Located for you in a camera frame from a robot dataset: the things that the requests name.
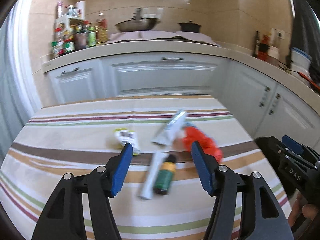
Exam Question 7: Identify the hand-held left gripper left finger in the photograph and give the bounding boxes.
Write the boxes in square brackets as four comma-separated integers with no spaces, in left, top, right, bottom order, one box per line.
[31,142,133,240]

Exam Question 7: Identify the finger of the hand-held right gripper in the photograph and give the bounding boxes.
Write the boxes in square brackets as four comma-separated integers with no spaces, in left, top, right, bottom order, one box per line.
[269,136,290,162]
[282,135,320,167]

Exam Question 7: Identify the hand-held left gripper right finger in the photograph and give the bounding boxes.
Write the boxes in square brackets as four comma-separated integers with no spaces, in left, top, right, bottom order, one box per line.
[191,140,295,240]

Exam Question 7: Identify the black waste bin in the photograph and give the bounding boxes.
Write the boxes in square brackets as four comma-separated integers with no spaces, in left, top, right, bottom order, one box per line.
[254,136,282,173]

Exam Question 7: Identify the red plastic bag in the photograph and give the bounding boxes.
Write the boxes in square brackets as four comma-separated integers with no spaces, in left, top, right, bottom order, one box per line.
[174,124,223,163]

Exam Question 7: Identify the silver wrapper strip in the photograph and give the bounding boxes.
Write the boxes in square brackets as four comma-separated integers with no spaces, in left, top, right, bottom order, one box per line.
[137,152,167,200]

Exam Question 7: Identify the green label brown bottle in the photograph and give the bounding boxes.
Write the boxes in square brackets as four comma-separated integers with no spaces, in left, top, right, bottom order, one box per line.
[153,154,177,195]

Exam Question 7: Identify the silver foil pouch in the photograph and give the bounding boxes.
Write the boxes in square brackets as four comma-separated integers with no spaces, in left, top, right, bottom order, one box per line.
[151,109,187,146]

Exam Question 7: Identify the person's right hand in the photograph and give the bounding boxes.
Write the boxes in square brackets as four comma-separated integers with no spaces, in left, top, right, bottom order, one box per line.
[287,195,320,233]

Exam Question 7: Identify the white cabinet door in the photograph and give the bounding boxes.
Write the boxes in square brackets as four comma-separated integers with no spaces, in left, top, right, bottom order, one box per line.
[222,60,276,135]
[49,62,104,105]
[257,85,320,145]

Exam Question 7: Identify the striped tablecloth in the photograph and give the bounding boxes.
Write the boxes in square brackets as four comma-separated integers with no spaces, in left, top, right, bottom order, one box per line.
[0,94,293,240]

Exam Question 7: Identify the white plastic container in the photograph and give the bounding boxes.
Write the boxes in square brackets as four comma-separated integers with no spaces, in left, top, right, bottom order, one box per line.
[291,64,310,75]

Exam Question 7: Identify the white bowl blue rim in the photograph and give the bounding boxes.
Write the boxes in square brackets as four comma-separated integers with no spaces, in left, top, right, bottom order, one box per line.
[290,47,312,67]

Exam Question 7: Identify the white cylindrical holder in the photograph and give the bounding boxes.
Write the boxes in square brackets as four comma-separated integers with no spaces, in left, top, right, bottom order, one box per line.
[267,45,280,65]

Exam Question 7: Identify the wide white cabinet front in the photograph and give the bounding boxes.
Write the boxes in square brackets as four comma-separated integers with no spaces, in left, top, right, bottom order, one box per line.
[100,54,225,98]

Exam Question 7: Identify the red black canister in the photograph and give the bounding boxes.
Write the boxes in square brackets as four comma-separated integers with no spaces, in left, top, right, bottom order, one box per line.
[259,34,269,60]

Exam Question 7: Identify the dark olive oil bottle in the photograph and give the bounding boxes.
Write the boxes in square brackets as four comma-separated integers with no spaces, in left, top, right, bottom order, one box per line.
[252,31,260,57]

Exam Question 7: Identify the beige kitchen countertop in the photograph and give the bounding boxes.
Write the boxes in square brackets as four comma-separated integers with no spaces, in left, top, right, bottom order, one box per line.
[41,40,320,117]

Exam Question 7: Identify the dark hanging cloth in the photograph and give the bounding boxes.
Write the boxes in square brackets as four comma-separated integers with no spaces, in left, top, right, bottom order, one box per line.
[287,0,320,80]

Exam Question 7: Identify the white stove cover cloth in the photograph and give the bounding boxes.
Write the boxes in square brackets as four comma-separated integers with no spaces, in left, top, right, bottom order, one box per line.
[174,31,221,46]
[107,30,177,44]

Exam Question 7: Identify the cluster of condiment bottles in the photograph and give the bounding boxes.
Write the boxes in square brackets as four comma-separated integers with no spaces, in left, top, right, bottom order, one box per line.
[51,1,109,58]

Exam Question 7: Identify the black cooking pot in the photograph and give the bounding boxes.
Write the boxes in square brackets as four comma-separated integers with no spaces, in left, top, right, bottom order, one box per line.
[178,20,202,32]

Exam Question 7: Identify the steel wok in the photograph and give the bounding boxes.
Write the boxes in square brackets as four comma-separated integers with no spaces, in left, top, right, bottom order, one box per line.
[115,8,160,33]

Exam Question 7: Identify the white spice rack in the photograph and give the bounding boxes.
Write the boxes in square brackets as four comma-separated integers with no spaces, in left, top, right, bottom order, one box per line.
[55,17,85,32]

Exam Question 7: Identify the paper towel roll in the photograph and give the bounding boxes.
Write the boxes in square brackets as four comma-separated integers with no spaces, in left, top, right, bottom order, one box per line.
[76,1,86,19]

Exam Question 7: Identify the red handled black pan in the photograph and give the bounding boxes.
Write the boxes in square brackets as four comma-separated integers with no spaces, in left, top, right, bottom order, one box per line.
[299,72,320,88]

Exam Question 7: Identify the black cable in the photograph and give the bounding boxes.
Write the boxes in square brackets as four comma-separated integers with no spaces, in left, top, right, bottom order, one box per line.
[279,39,293,71]

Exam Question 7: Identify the white wall holder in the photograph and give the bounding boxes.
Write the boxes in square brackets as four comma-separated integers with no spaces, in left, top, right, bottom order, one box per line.
[142,7,164,20]

